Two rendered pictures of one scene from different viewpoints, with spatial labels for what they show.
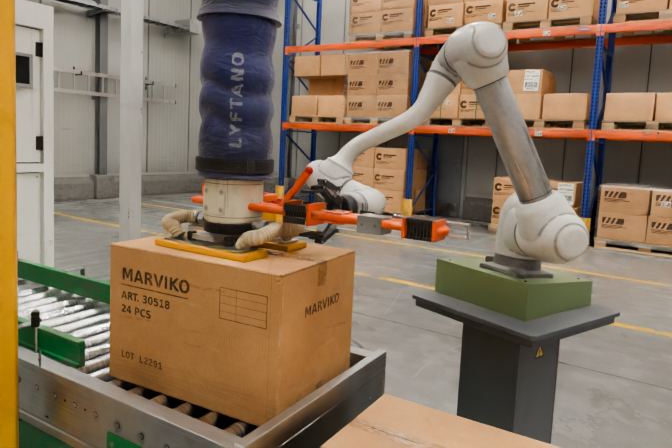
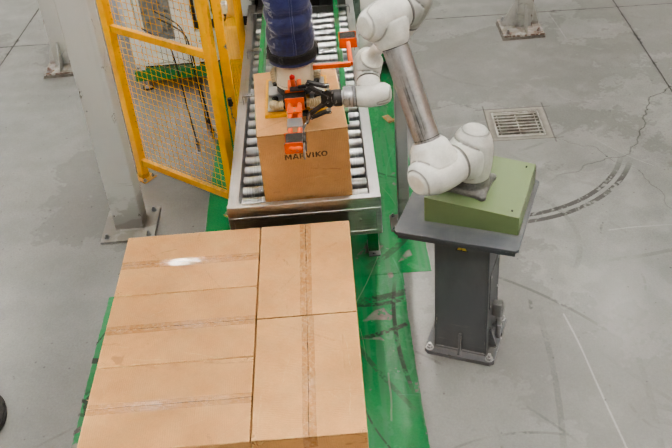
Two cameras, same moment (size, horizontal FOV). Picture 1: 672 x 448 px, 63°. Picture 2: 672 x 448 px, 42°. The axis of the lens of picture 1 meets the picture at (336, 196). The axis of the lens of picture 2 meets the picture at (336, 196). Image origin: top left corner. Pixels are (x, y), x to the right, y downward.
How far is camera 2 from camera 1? 3.29 m
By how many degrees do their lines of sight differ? 62
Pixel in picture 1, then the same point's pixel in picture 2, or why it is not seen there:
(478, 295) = not seen: hidden behind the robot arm
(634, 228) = not seen: outside the picture
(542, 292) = (443, 207)
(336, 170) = (359, 64)
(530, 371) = (451, 256)
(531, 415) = (457, 286)
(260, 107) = (282, 26)
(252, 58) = not seen: outside the picture
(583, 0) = not seen: outside the picture
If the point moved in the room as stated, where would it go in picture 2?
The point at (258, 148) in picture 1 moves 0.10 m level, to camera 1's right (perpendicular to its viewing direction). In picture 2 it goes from (285, 50) to (296, 58)
